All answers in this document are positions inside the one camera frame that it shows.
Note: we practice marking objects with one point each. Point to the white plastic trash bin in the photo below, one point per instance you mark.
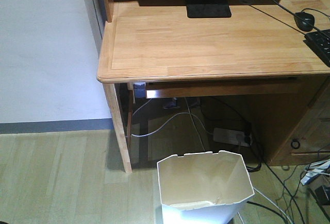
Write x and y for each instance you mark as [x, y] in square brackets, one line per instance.
[203, 187]

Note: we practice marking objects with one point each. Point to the wooden desk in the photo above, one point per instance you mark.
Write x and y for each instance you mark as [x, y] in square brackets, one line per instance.
[256, 51]

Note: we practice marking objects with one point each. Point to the white power strip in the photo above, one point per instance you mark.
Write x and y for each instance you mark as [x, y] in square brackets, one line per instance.
[232, 137]

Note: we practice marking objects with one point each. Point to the black monitor stand base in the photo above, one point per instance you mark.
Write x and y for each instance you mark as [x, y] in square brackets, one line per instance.
[197, 9]

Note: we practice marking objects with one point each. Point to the black computer mouse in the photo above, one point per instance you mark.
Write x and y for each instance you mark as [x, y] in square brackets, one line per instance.
[304, 21]

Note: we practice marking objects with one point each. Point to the black keyboard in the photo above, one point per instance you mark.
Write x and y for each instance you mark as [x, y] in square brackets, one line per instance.
[319, 44]

